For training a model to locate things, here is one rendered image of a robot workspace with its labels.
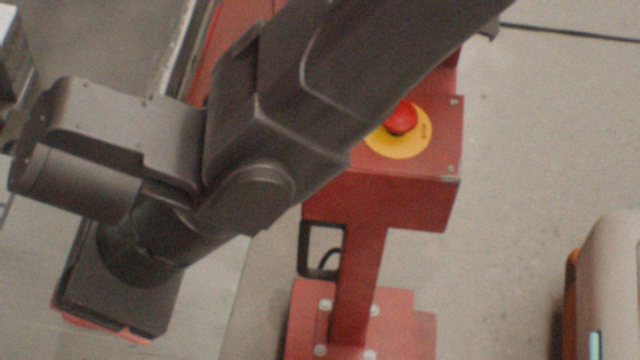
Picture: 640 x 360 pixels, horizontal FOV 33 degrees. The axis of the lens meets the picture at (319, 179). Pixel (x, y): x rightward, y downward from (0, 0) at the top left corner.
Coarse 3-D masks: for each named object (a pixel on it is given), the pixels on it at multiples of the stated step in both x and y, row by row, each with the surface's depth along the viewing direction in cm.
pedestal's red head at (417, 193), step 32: (448, 64) 124; (416, 96) 113; (448, 96) 113; (448, 128) 111; (352, 160) 108; (384, 160) 109; (416, 160) 109; (448, 160) 109; (320, 192) 113; (352, 192) 112; (384, 192) 111; (416, 192) 111; (448, 192) 110; (384, 224) 117; (416, 224) 117
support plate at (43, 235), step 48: (0, 192) 80; (0, 240) 78; (48, 240) 78; (240, 240) 79; (0, 288) 76; (48, 288) 76; (192, 288) 77; (0, 336) 74; (48, 336) 74; (96, 336) 74; (192, 336) 75
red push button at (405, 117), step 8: (400, 104) 109; (408, 104) 109; (400, 112) 108; (408, 112) 108; (416, 112) 108; (392, 120) 108; (400, 120) 108; (408, 120) 108; (416, 120) 108; (392, 128) 107; (400, 128) 107; (408, 128) 107; (400, 136) 110
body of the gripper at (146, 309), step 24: (96, 240) 65; (120, 240) 62; (96, 264) 64; (120, 264) 63; (144, 264) 62; (168, 264) 61; (192, 264) 62; (72, 288) 63; (96, 288) 64; (120, 288) 64; (144, 288) 65; (168, 288) 66; (96, 312) 63; (120, 312) 64; (144, 312) 65; (168, 312) 65; (144, 336) 65
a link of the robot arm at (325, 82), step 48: (288, 0) 52; (336, 0) 47; (384, 0) 45; (432, 0) 45; (480, 0) 45; (240, 48) 54; (288, 48) 49; (336, 48) 47; (384, 48) 47; (432, 48) 47; (240, 96) 52; (288, 96) 49; (336, 96) 49; (384, 96) 49; (240, 144) 51; (288, 144) 51; (336, 144) 51
